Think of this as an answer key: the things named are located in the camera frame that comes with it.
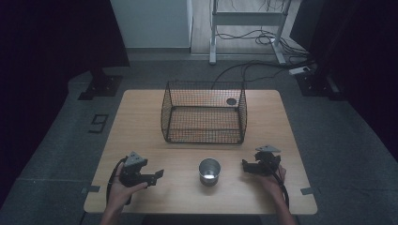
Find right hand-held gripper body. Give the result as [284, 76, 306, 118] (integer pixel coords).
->
[254, 143, 283, 176]

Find silver metal cup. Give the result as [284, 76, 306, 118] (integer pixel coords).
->
[198, 157, 222, 188]

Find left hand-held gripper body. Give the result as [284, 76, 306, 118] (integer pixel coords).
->
[119, 151, 149, 188]

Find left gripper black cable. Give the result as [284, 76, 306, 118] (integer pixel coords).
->
[105, 156, 130, 206]

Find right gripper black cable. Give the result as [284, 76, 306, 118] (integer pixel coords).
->
[271, 170, 291, 211]

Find white desk frame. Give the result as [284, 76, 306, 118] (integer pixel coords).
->
[208, 0, 287, 66]

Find white power strip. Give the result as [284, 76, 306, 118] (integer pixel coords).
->
[287, 66, 312, 76]

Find black stand base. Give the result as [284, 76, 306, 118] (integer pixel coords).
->
[77, 74, 124, 101]
[295, 69, 345, 101]

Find dark curtain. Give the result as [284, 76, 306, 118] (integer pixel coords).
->
[289, 0, 398, 162]
[0, 0, 131, 207]

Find black wire mesh basket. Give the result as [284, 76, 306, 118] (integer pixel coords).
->
[161, 80, 248, 145]

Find person's right hand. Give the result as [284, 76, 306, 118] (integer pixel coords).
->
[257, 164, 287, 202]

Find person's left hand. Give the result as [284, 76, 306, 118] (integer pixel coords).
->
[107, 161, 148, 214]

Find black floor cables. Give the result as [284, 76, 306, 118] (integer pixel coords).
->
[211, 0, 317, 90]

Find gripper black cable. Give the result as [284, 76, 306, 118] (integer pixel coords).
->
[105, 156, 130, 206]
[271, 170, 291, 211]

